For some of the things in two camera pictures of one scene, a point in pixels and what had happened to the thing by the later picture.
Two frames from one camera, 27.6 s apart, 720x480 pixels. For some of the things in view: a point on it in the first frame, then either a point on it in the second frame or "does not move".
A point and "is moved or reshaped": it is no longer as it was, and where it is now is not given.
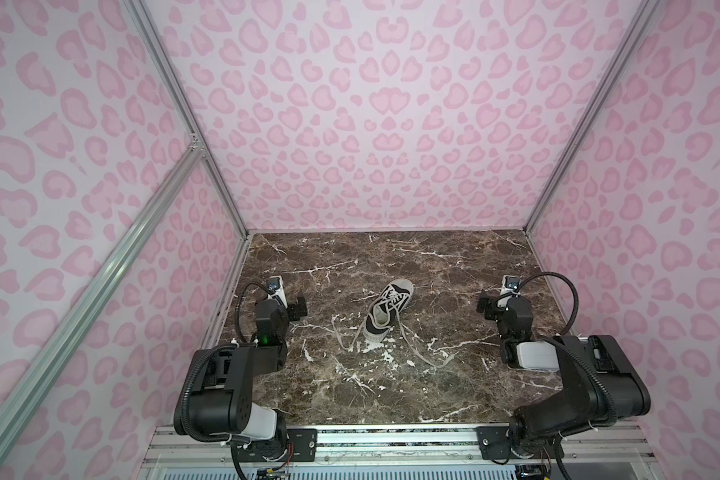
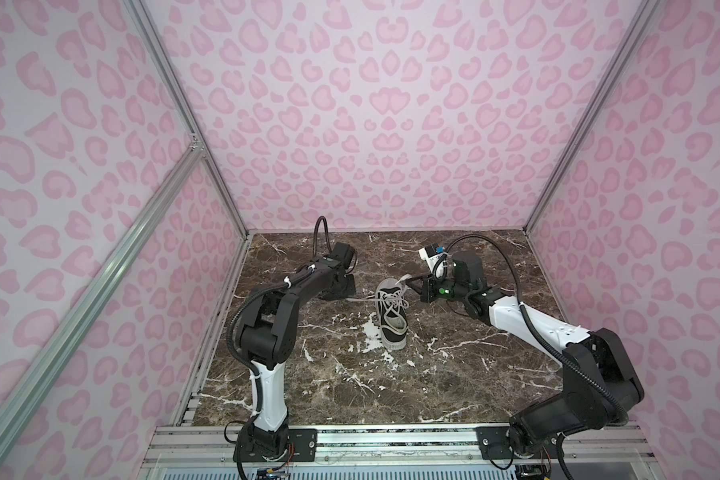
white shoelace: x=391 y=301 is moved or reshaped
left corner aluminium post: x=156 y=49 does not move
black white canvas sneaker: x=390 y=302 is moved or reshaped
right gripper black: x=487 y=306 -> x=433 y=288
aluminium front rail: x=398 y=445 does not move
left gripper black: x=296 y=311 -> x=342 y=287
